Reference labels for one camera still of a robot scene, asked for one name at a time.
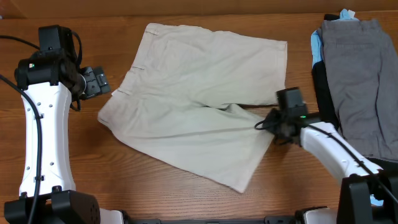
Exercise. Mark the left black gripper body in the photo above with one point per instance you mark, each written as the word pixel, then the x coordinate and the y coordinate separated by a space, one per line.
pixel 95 84

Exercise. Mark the beige shorts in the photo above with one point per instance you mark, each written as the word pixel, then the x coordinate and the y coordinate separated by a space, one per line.
pixel 183 100

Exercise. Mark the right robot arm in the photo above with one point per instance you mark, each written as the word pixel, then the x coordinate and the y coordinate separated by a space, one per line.
pixel 368 193

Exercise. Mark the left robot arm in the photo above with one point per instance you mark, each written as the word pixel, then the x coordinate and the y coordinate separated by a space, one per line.
pixel 51 83

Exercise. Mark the light blue garment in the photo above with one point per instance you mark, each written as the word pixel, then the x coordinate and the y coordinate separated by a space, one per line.
pixel 315 39

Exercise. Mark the black garment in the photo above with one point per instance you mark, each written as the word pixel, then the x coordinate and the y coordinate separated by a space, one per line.
pixel 325 93

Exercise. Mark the grey shorts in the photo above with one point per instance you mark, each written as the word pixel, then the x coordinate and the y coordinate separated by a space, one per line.
pixel 363 87

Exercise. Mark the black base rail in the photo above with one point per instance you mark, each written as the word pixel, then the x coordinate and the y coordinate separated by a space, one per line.
pixel 265 220

